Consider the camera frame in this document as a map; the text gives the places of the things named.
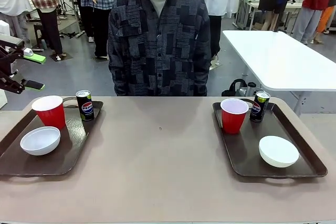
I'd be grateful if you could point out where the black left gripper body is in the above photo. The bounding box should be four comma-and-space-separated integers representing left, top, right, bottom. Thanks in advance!
0, 34, 25, 51

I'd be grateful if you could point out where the red plastic cup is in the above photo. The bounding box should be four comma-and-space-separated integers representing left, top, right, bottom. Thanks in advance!
31, 95, 66, 130
220, 98, 249, 134

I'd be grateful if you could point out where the white bowl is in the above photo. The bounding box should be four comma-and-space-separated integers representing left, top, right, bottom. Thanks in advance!
258, 135, 300, 168
20, 126, 61, 156

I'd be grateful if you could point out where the black Pepsi can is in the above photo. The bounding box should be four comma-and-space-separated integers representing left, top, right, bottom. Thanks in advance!
249, 91, 271, 123
76, 90, 95, 122

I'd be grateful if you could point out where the black stool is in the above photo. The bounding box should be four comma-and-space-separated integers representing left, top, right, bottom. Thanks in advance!
33, 23, 45, 51

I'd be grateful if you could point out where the black tripod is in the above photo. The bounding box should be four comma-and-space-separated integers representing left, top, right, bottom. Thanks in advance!
56, 0, 81, 38

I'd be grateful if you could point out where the dark brown serving tray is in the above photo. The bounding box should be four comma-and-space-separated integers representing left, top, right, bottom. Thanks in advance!
212, 98, 329, 185
0, 97, 104, 177

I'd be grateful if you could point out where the person in patchwork shirt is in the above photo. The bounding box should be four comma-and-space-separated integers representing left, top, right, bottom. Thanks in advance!
107, 0, 212, 97

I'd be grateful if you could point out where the black bag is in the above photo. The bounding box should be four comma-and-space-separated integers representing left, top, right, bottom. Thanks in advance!
222, 78, 249, 97

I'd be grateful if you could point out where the black capped bottle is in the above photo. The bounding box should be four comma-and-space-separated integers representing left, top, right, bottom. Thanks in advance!
246, 81, 257, 96

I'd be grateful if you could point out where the white background workbench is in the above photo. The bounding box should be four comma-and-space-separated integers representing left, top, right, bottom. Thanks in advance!
235, 0, 302, 30

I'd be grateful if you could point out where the white folding table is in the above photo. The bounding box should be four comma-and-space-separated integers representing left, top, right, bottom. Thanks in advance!
222, 29, 336, 116

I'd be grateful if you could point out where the person in orange trousers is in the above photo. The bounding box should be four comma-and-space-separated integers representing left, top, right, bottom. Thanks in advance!
316, 6, 336, 35

